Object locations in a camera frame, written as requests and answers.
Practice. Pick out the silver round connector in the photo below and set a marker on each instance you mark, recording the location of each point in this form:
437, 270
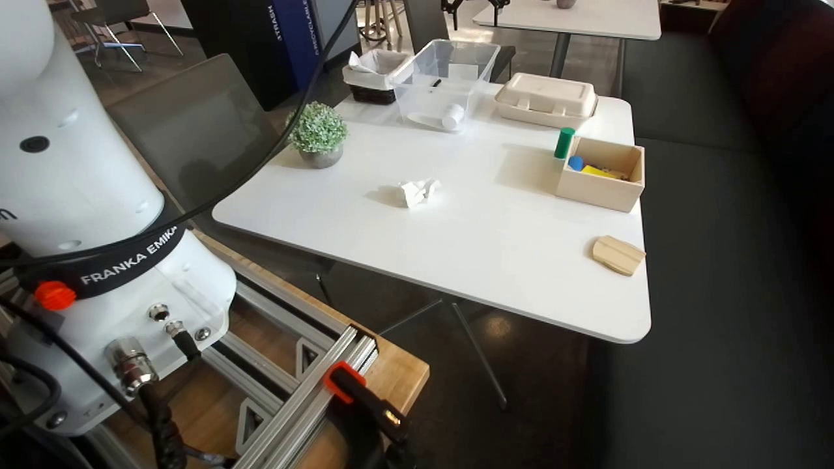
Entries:
128, 360

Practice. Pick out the black sofa bench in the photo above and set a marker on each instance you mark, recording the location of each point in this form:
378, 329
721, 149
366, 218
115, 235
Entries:
738, 261

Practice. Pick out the light wooden chair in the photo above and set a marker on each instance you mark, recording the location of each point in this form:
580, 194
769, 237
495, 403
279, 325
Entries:
382, 26

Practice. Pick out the small black plug connector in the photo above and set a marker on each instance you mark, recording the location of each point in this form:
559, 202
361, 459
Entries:
183, 339

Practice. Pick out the metal frame chair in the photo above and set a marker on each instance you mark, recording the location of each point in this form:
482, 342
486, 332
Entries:
108, 35

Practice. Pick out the aluminium profile frame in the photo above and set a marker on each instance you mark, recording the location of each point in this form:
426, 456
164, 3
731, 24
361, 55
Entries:
304, 392

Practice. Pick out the white background table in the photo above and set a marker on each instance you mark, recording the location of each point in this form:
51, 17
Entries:
591, 17

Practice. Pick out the metal table legs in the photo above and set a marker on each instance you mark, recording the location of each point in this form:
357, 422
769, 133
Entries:
477, 355

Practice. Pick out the clear plastic container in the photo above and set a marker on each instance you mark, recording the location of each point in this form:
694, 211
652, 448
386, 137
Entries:
452, 75

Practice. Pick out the crumpled white paper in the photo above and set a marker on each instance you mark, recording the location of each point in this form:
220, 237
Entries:
419, 194

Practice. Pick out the open wooden box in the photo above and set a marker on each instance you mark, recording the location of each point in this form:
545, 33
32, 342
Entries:
600, 194

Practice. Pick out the black cabinet with blue panel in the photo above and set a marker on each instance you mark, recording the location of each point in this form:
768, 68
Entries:
250, 43

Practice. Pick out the tan wooden block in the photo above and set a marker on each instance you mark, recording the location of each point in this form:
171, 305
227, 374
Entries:
615, 257

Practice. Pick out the white cylinder roll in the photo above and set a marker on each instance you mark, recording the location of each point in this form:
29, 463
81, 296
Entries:
455, 118

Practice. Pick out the orange round button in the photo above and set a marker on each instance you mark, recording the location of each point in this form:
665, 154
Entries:
54, 296

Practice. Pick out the blue block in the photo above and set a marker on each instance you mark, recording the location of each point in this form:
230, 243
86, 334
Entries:
576, 162

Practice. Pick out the wooden base board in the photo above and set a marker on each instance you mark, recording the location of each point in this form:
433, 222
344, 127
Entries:
402, 374

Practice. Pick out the white takeout box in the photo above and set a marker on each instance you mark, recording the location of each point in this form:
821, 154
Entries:
545, 101

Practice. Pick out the black marker pen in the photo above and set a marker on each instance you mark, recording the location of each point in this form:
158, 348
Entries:
437, 84

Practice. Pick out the green potted plant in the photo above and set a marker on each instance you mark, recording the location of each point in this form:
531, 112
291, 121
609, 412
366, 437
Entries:
320, 131

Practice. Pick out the black tray with white paper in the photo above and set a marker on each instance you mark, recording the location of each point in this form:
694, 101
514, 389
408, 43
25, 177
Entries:
378, 68

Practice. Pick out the yellow block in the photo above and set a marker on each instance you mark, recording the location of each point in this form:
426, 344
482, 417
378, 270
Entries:
600, 172

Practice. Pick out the green cylinder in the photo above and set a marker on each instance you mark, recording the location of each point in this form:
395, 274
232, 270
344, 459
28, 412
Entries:
563, 141

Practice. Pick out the orange black clamp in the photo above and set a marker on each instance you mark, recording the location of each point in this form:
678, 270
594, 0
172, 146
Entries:
368, 405

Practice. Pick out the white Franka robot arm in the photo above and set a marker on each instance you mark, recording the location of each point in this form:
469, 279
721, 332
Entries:
86, 172

